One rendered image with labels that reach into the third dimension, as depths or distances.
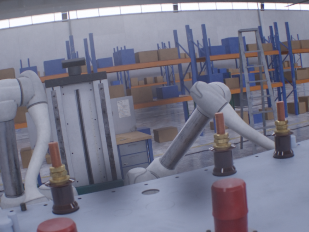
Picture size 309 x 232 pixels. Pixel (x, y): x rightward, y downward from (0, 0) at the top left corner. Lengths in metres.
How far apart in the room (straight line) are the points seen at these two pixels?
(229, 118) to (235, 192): 1.00
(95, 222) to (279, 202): 0.48
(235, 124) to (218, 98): 0.14
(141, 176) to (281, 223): 1.15
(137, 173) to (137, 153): 3.55
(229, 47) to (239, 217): 9.83
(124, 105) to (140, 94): 3.28
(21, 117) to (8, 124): 7.16
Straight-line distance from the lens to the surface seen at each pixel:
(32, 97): 1.64
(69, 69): 1.94
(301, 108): 11.98
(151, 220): 0.91
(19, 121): 8.80
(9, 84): 1.61
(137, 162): 5.43
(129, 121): 6.02
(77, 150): 2.01
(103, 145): 1.97
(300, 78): 11.91
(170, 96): 9.55
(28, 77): 1.67
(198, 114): 1.85
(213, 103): 1.64
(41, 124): 1.62
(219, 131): 1.19
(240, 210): 0.68
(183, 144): 1.91
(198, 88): 1.67
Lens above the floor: 1.71
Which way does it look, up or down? 7 degrees down
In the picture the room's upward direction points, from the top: 8 degrees counter-clockwise
